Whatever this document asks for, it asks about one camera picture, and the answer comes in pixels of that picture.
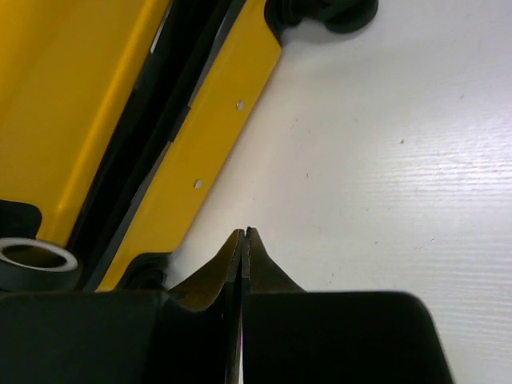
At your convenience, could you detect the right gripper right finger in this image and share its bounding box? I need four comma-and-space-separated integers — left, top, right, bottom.
242, 228, 454, 383

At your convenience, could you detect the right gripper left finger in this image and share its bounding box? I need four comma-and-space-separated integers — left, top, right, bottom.
1, 230, 244, 383

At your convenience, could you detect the yellow hard-shell suitcase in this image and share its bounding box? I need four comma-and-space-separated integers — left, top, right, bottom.
1, 1, 378, 293

